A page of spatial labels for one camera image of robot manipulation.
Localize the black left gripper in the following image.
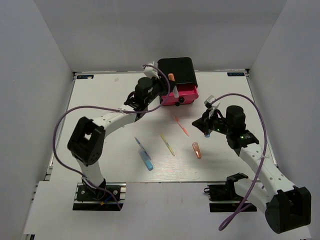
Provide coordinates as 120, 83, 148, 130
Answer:
145, 73, 177, 106

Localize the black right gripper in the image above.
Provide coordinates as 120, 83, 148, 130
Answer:
192, 108, 233, 136

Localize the orange capped white marker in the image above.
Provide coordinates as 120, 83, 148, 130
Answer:
168, 73, 179, 99

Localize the pink top drawer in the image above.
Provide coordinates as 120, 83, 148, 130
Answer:
163, 83, 199, 107

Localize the blue capped highlighter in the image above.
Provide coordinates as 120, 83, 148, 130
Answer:
138, 149, 154, 171

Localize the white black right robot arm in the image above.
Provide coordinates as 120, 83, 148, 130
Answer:
192, 103, 312, 234

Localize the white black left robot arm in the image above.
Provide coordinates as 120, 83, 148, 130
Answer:
67, 73, 176, 200

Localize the red thin pen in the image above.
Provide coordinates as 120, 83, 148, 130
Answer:
173, 115, 190, 137

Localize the black drawer cabinet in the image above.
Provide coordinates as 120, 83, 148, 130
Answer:
157, 57, 198, 89

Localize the yellow thin pen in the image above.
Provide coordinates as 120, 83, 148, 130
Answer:
160, 134, 175, 156

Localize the blue thin pen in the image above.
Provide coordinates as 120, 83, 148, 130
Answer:
134, 137, 152, 161

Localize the right table logo sticker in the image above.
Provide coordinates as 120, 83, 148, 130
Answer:
227, 72, 245, 77

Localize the table logo sticker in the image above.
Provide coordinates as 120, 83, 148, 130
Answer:
227, 72, 245, 77
76, 74, 94, 80

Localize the left table logo sticker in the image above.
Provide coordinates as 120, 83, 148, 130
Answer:
76, 74, 94, 80

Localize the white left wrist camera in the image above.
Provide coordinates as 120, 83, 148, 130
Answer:
142, 61, 159, 79

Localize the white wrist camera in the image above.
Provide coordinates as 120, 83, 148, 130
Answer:
142, 61, 159, 79
204, 95, 220, 119

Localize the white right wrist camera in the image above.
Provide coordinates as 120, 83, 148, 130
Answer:
204, 95, 220, 119

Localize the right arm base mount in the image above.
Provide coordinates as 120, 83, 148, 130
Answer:
203, 184, 243, 213

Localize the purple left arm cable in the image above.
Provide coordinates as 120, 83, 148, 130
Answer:
52, 64, 176, 210

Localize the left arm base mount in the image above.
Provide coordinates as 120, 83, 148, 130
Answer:
72, 182, 127, 212

